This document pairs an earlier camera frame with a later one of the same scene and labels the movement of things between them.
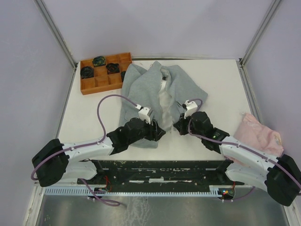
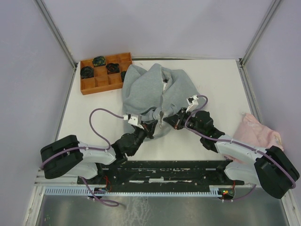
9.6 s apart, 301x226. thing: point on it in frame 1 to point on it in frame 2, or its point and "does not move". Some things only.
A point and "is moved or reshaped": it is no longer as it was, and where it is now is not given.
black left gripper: x=155 y=132 to x=150 y=126
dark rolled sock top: x=99 y=60 does not move
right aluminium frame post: x=275 y=6 does not move
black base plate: x=161 y=174 does not move
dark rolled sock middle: x=113 y=68 does not move
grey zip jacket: x=164 y=89 is moved or reshaped
